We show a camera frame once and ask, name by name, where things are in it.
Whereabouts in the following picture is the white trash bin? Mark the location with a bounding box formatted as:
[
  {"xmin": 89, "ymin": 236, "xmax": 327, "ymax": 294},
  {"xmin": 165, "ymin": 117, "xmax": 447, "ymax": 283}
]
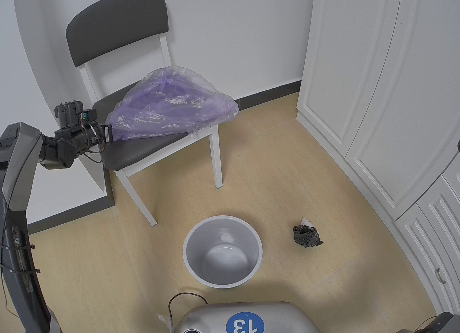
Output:
[{"xmin": 182, "ymin": 215, "xmax": 263, "ymax": 290}]

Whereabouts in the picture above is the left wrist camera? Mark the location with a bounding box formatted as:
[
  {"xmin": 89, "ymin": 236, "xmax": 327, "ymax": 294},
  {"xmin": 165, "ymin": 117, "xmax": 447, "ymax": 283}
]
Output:
[{"xmin": 54, "ymin": 99, "xmax": 98, "ymax": 131}]

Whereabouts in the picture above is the white chair with grey seat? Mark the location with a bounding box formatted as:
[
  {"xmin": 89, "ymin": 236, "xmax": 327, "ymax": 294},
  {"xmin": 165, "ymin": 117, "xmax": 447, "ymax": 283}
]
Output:
[{"xmin": 65, "ymin": 0, "xmax": 224, "ymax": 227}]

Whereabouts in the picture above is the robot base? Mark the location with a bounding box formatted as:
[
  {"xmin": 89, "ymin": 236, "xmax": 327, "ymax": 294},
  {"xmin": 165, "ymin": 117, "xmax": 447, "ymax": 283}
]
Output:
[{"xmin": 172, "ymin": 301, "xmax": 323, "ymax": 333}]

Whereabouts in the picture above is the white wardrobe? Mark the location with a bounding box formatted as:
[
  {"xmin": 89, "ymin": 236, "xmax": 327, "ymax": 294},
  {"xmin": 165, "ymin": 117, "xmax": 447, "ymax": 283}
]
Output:
[{"xmin": 296, "ymin": 0, "xmax": 460, "ymax": 326}]

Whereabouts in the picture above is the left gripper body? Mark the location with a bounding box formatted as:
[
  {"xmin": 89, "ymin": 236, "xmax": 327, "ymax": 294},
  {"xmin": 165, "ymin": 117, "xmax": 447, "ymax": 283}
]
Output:
[{"xmin": 77, "ymin": 123, "xmax": 114, "ymax": 154}]

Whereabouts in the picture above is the black cable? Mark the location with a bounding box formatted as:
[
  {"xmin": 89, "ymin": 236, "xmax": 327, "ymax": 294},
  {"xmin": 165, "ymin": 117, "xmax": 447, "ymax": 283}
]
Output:
[{"xmin": 168, "ymin": 292, "xmax": 210, "ymax": 326}]

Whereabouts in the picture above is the purple plastic bag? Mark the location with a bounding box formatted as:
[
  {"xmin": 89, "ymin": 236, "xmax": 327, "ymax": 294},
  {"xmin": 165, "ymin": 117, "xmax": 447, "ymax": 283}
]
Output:
[{"xmin": 105, "ymin": 66, "xmax": 240, "ymax": 142}]

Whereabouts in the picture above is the crumpled black plastic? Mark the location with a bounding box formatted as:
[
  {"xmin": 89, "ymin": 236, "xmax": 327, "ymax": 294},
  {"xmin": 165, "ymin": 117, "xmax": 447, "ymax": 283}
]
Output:
[{"xmin": 293, "ymin": 217, "xmax": 323, "ymax": 249}]

